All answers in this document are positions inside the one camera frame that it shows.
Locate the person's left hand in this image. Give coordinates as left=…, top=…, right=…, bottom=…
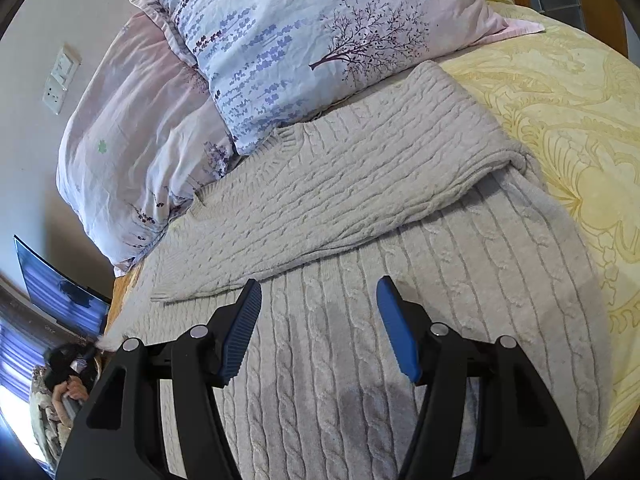
left=52, top=377, right=90, bottom=411

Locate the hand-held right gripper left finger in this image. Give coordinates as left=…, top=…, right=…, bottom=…
left=55, top=279, right=263, bottom=480

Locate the white wall switch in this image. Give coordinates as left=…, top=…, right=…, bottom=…
left=50, top=47, right=81, bottom=92

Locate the pink floral pillow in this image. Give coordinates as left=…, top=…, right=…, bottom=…
left=56, top=0, right=241, bottom=276

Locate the flat screen television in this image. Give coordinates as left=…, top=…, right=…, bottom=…
left=14, top=234, right=112, bottom=337

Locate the yellow patterned bed sheet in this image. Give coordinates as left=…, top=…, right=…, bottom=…
left=112, top=0, right=640, bottom=456

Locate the white wall socket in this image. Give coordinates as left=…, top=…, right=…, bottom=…
left=42, top=79, right=67, bottom=114

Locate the grey cable knit sweater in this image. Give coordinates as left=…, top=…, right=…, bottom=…
left=102, top=60, right=613, bottom=480

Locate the blue curtain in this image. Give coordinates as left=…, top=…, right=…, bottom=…
left=0, top=320, right=46, bottom=403

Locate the tree print floral pillow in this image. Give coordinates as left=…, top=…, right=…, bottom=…
left=152, top=0, right=546, bottom=156

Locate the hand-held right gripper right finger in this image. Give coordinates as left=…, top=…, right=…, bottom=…
left=376, top=276, right=586, bottom=480

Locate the wooden headboard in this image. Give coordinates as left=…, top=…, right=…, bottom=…
left=515, top=0, right=632, bottom=58

